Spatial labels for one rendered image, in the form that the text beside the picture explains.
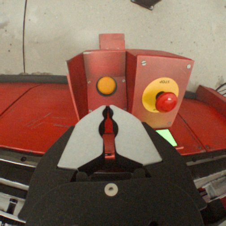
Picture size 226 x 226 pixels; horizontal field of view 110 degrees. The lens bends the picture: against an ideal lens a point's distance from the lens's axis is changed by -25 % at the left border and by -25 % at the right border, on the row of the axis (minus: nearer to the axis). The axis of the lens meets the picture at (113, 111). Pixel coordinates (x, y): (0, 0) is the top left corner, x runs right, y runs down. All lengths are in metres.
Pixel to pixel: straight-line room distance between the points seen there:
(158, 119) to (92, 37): 0.82
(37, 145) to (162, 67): 0.41
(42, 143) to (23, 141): 0.08
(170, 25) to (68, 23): 0.81
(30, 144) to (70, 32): 0.82
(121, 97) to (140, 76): 0.08
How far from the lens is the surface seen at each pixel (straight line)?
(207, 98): 1.35
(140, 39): 0.98
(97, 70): 0.24
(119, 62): 0.24
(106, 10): 0.97
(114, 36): 0.93
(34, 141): 0.44
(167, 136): 0.25
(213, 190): 0.71
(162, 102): 0.18
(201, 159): 0.54
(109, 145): 0.21
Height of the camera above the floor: 0.94
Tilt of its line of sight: 53 degrees down
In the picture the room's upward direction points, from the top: 174 degrees clockwise
